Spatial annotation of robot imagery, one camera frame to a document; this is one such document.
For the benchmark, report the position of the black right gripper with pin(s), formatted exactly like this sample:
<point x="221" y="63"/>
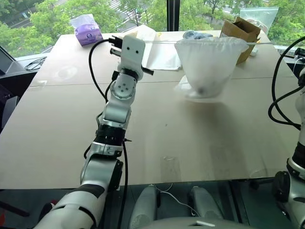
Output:
<point x="300" y="51"/>

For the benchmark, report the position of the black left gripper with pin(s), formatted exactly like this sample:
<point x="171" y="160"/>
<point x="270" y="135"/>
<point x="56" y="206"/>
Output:
<point x="116" y="47"/>

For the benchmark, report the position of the bin with white plastic liner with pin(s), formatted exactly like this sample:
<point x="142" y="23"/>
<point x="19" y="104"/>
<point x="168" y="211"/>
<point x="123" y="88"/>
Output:
<point x="207" y="66"/>

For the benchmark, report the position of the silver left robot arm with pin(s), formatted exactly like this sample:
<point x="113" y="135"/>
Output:
<point x="119" y="91"/>

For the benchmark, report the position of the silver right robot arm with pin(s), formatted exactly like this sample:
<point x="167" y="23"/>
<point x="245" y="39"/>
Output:
<point x="297" y="167"/>

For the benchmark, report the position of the clear plastic bag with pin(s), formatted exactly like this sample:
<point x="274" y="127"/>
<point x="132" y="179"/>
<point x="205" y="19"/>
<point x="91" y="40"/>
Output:
<point x="262" y="17"/>

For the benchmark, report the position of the blue fluffy towel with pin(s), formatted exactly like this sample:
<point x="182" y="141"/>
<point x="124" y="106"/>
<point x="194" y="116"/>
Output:
<point x="197" y="35"/>

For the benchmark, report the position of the purple tissue pack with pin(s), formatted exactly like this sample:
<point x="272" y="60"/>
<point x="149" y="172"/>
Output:
<point x="87" y="32"/>

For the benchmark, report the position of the white flat sheet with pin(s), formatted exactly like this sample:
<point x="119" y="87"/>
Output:
<point x="162" y="55"/>

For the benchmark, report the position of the brown cardboard box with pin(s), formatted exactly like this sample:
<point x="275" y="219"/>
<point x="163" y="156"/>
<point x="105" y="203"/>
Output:
<point x="245" y="31"/>

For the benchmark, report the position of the black window mullion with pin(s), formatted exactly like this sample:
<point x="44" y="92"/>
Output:
<point x="172" y="14"/>

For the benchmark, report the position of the black angled monitor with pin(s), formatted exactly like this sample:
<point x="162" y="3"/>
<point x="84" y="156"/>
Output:
<point x="7" y="60"/>

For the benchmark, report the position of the grey rounded robot leg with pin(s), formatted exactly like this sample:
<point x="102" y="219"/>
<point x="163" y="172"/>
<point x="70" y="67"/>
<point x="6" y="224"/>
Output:
<point x="144" y="207"/>
<point x="206" y="202"/>

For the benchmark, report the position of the silver robot torso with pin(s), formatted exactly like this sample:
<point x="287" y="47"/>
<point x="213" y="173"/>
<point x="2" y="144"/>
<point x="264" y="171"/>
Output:
<point x="190" y="224"/>

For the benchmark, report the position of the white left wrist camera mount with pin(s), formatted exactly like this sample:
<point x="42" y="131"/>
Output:
<point x="132" y="57"/>

